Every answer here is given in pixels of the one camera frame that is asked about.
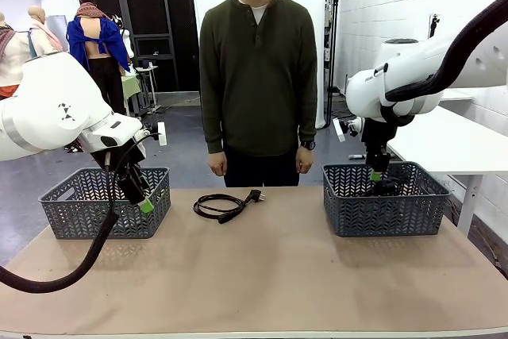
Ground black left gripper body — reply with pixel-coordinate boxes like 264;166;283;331
117;161;152;206

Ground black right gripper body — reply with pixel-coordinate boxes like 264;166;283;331
360;116;398;173

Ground person's left forearm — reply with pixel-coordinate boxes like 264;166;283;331
297;88;318;142

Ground person's right forearm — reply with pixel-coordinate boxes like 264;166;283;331
200;88;225;154

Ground person's left hand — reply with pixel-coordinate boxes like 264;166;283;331
296;148;315;175

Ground person's right hand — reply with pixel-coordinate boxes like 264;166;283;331
209;152;228;177

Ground grey plastic basket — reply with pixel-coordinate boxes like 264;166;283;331
38;167;172;241
321;160;452;238

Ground black braided left arm sleeve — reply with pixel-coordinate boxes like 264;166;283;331
0;132;160;295

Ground black braided arm sleeve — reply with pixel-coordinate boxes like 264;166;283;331
0;132;160;295
379;0;508;128

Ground table with green cloth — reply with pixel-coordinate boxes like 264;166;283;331
121;71;143;118

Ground white table with pole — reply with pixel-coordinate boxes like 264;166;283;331
438;87;476;103

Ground small white desk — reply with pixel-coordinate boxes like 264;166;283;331
133;64;160;113

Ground black braided right arm sleeve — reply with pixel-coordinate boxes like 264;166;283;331
379;0;508;128

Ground black truss stand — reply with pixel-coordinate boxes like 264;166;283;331
322;0;343;130

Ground mannequin in blue shirt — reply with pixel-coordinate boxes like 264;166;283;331
66;0;133;117

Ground person in green henley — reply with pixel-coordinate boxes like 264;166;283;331
199;0;318;188

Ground small white mannequin torso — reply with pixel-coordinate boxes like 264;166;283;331
114;14;133;59

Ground black mesh partition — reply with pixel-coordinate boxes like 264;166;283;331
78;0;200;94

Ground mannequin in white jacket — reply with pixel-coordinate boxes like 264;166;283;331
0;11;32;101

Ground mannequin with pink scarf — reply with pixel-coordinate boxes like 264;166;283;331
27;5;65;58

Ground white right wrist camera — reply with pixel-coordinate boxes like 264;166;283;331
332;116;364;144

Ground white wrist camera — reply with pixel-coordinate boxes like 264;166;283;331
332;116;364;144
148;121;168;146

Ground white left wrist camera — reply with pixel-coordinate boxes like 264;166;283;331
148;121;168;146

